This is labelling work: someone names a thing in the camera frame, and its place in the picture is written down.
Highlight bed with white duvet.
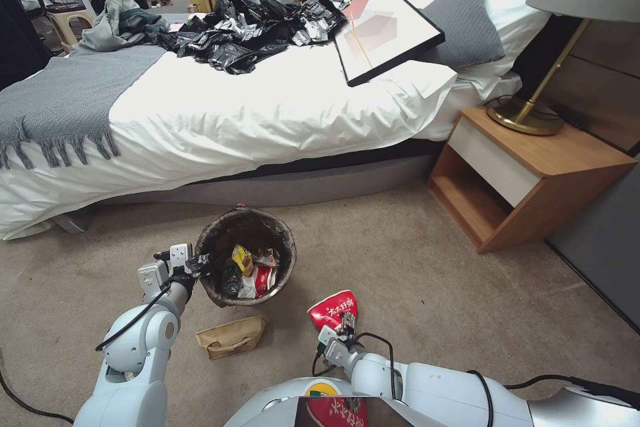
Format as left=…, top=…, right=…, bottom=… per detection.
left=0, top=0, right=551, bottom=243

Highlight black framed abstract picture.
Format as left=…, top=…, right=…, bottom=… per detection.
left=327, top=0, right=446, bottom=88

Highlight brown paper bag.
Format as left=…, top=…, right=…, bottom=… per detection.
left=195, top=316, right=267, bottom=362

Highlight white robot front shell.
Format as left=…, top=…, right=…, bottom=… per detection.
left=223, top=376, right=417, bottom=427

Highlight red and white wrapper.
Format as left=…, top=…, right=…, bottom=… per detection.
left=239, top=248, right=281, bottom=300

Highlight white pillow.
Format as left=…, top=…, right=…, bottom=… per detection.
left=382, top=0, right=552, bottom=83

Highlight yellow snack packet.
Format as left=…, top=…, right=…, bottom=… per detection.
left=231, top=244, right=257, bottom=278

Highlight brown woven trash bin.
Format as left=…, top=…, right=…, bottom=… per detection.
left=195, top=204, right=297, bottom=308

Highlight pile of black plastic bags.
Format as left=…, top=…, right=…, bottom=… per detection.
left=157, top=0, right=351, bottom=75

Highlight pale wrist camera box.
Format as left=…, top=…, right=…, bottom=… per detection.
left=169, top=244, right=194, bottom=274
left=318, top=325, right=341, bottom=349

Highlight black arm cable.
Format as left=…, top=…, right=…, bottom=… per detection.
left=349, top=331, right=399, bottom=401
left=95, top=270, right=187, bottom=353

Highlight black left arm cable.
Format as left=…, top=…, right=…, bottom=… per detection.
left=95, top=270, right=187, bottom=353

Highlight red snack bag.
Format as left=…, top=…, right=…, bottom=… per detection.
left=307, top=290, right=362, bottom=334

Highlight grey upholstered bed base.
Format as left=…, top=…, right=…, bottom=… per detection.
left=49, top=139, right=447, bottom=236

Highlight grey fringed throw blanket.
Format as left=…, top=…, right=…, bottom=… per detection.
left=0, top=44, right=169, bottom=171

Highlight beige plastic stool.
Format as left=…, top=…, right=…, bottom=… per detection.
left=45, top=2, right=96, bottom=55

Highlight black cable on floor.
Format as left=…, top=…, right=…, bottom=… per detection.
left=0, top=346, right=76, bottom=426

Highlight wooden nightstand with white drawer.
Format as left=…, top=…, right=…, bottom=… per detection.
left=427, top=105, right=637, bottom=255

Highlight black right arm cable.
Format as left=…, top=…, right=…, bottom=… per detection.
left=349, top=331, right=399, bottom=401

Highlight grey pillow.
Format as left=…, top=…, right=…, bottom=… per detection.
left=419, top=0, right=507, bottom=71

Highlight black office chair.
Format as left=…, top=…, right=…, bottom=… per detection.
left=0, top=0, right=54, bottom=91

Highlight grey-green crumpled clothes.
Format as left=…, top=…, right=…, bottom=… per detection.
left=79, top=0, right=172, bottom=53

